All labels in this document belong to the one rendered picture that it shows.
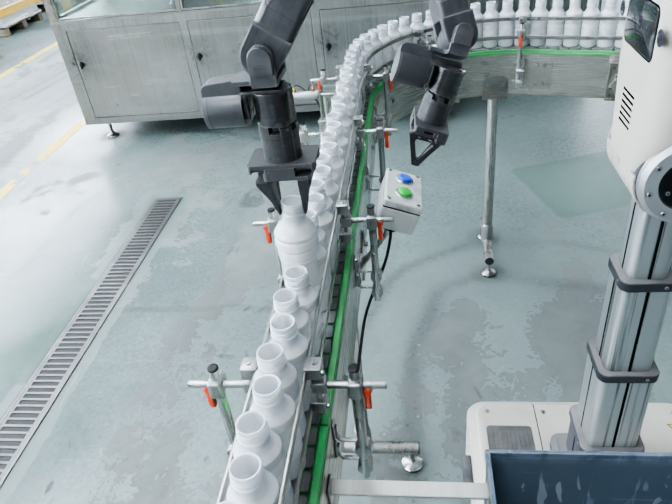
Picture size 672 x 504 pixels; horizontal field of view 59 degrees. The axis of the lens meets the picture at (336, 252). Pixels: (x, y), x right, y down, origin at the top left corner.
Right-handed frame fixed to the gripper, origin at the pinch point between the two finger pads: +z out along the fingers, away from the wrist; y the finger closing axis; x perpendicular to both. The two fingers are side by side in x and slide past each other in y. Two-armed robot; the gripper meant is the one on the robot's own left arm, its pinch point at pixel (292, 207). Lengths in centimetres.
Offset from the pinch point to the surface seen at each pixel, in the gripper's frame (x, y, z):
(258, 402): -31.2, -0.9, 9.8
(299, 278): -7.5, 1.0, 8.4
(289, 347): -19.6, 0.9, 11.5
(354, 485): -27.8, 8.9, 31.7
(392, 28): 144, 12, 10
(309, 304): -8.2, 2.0, 13.1
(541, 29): 158, 67, 19
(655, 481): -23, 53, 36
